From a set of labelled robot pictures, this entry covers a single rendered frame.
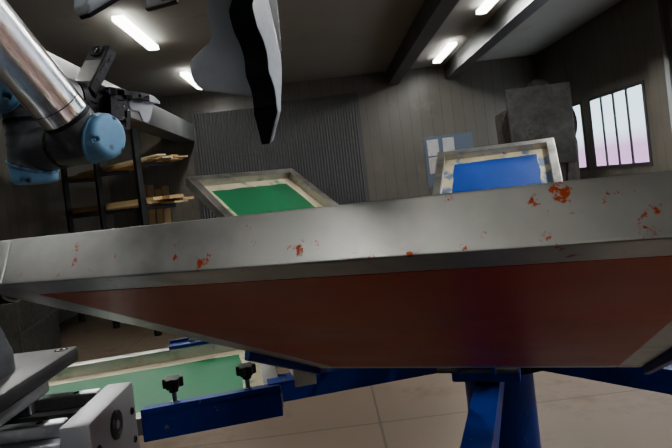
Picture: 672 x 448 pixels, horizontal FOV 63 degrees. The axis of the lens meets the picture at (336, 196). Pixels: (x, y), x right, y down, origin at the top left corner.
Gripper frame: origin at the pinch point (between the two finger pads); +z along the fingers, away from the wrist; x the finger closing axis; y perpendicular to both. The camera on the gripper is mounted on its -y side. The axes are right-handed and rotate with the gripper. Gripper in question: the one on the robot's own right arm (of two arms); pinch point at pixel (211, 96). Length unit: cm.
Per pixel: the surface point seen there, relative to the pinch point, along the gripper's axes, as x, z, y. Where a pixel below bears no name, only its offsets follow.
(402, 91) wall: -910, -439, 185
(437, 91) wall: -934, -438, 124
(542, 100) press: -771, -320, -48
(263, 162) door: -844, -313, 437
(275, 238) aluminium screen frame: -10.9, 5.1, 1.8
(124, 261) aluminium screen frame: -10.8, 5.8, 13.8
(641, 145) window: -760, -231, -160
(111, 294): -15.8, 7.5, 19.3
